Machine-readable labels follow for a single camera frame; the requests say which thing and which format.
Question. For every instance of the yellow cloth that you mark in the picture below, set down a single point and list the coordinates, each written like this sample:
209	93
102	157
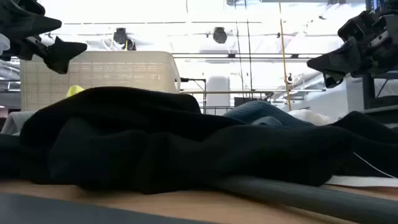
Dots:
74	91

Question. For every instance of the large black cloth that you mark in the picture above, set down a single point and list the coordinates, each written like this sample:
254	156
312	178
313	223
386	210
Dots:
161	149

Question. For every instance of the black ceiling spotlight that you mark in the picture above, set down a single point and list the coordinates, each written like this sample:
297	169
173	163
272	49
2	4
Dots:
120	35
219	35

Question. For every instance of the grey cloth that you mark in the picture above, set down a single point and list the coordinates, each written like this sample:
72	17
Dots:
15	123

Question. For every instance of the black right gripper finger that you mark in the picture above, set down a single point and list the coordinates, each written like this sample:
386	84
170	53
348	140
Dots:
339	60
332	81

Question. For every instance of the grey desk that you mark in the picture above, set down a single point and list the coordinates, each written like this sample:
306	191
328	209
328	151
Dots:
382	113

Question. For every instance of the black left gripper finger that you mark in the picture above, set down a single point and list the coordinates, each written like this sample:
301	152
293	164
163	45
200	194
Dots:
34	26
63	51

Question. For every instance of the white cloth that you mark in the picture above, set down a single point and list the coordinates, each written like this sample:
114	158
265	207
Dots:
311	117

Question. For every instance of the white perforated plastic bin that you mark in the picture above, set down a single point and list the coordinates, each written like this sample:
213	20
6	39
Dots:
99	74

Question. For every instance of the black monitor stand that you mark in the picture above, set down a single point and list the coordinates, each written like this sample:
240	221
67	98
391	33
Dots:
368	93

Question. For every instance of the grey plastic hanger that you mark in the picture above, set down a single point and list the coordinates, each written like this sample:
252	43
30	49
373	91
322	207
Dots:
311	199

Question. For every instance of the white tag marked Pants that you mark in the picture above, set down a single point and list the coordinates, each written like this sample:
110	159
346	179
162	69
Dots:
357	181

